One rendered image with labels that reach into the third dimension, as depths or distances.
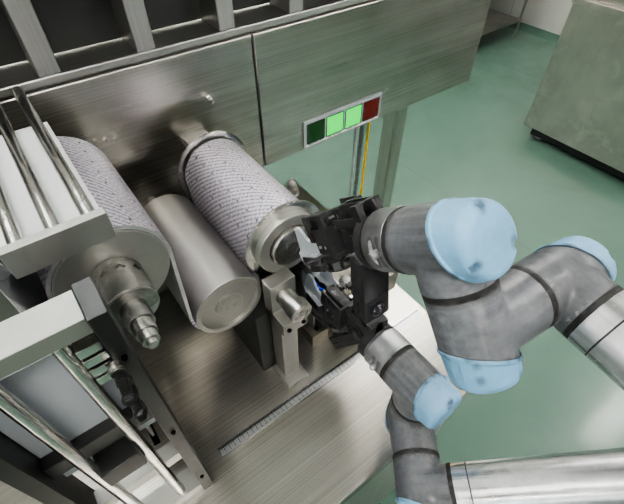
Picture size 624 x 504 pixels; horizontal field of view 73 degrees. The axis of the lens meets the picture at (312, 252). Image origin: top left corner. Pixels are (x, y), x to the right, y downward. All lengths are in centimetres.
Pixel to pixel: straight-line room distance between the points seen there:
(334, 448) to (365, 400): 12
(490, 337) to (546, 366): 180
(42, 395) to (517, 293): 48
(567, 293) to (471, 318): 12
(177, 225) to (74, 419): 35
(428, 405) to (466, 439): 127
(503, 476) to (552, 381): 150
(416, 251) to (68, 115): 61
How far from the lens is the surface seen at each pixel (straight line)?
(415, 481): 74
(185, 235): 75
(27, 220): 55
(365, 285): 54
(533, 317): 47
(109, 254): 56
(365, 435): 90
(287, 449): 89
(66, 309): 43
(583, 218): 305
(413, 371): 69
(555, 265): 51
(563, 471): 74
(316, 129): 107
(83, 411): 58
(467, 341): 43
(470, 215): 38
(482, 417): 200
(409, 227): 42
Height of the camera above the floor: 175
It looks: 47 degrees down
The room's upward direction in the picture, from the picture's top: straight up
